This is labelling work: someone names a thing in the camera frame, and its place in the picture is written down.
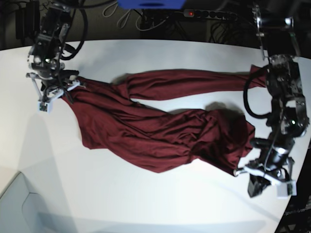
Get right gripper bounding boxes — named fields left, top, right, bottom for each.
left=40, top=76, right=72, bottom=95

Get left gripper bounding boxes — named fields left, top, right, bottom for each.
left=247, top=143, right=294, bottom=198

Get dark red t-shirt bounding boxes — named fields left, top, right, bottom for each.
left=65, top=69, right=255, bottom=174

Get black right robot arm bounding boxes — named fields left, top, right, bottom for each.
left=26, top=0, right=88, bottom=99

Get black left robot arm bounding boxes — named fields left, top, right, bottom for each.
left=236, top=0, right=310, bottom=198

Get black box on floor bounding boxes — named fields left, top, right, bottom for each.
left=15, top=0, right=40, bottom=40

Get blue box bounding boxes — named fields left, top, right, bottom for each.
left=118, top=0, right=186, bottom=9

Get white bin at corner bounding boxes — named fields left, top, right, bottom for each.
left=0, top=173, right=42, bottom=233

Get black power strip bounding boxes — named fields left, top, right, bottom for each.
left=183, top=9, right=238, bottom=21

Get white cable loops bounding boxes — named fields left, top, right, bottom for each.
left=103, top=2, right=171, bottom=32

